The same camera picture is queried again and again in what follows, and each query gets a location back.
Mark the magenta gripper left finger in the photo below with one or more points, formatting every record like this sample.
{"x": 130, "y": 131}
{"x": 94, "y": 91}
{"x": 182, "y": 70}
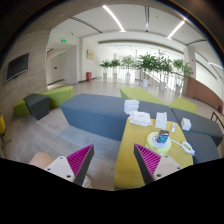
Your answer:
{"x": 73, "y": 167}

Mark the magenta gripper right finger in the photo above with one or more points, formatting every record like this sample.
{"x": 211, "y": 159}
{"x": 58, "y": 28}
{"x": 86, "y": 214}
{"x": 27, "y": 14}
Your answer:
{"x": 153, "y": 166}

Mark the white charger plug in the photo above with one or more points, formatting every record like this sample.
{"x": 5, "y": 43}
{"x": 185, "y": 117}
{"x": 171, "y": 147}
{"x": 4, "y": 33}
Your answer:
{"x": 173, "y": 127}

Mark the round yellow-green power hub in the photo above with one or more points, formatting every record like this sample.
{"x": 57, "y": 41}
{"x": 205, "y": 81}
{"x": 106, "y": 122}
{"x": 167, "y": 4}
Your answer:
{"x": 152, "y": 144}

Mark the small colourful card box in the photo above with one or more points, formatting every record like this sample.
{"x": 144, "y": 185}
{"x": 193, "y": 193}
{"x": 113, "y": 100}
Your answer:
{"x": 163, "y": 136}

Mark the white crumpled plastic bag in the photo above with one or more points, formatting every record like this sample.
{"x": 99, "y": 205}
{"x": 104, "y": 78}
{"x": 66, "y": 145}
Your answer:
{"x": 140, "y": 118}

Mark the white upright box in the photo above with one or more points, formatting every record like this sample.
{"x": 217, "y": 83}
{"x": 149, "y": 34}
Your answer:
{"x": 161, "y": 120}

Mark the large blue-grey upholstered bench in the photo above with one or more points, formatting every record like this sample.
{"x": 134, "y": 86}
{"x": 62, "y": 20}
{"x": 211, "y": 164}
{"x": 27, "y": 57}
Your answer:
{"x": 98, "y": 114}

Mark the white cube adapter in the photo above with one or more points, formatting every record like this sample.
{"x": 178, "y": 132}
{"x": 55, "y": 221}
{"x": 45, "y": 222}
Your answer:
{"x": 186, "y": 124}

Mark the stack of white boxes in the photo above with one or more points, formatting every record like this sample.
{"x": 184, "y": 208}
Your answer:
{"x": 131, "y": 105}

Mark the grey bench at right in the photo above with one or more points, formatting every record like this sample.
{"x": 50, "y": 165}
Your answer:
{"x": 204, "y": 136}

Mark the green bench far centre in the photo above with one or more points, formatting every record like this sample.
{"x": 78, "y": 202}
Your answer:
{"x": 139, "y": 94}

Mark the dark grey cube stool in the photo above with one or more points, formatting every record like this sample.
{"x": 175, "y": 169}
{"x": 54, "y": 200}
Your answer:
{"x": 38, "y": 105}

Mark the red trash bin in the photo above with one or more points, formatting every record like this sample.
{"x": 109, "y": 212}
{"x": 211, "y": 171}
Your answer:
{"x": 88, "y": 76}

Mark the potted tree in white planter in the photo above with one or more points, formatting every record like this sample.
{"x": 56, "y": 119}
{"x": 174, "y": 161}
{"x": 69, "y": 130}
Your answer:
{"x": 146, "y": 64}

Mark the green bench at wall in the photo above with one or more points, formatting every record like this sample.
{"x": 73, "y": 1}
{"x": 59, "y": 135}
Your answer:
{"x": 56, "y": 98}

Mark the wall-mounted black television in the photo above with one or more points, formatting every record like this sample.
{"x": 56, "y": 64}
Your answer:
{"x": 17, "y": 66}

